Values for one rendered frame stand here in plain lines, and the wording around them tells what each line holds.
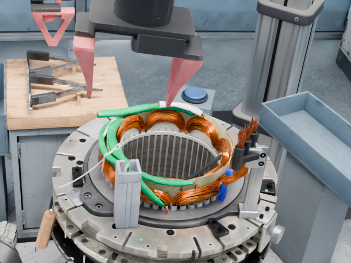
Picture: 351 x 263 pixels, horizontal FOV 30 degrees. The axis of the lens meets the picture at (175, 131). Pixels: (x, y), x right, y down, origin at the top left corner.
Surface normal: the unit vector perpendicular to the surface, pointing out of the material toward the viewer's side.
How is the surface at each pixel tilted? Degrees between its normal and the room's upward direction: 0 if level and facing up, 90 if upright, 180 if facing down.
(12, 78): 0
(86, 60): 109
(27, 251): 0
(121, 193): 90
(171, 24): 5
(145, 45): 88
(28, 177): 90
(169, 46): 88
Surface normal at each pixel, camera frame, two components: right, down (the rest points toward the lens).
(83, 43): 0.17, -0.82
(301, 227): -0.86, 0.23
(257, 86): -0.46, 0.49
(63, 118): 0.21, 0.59
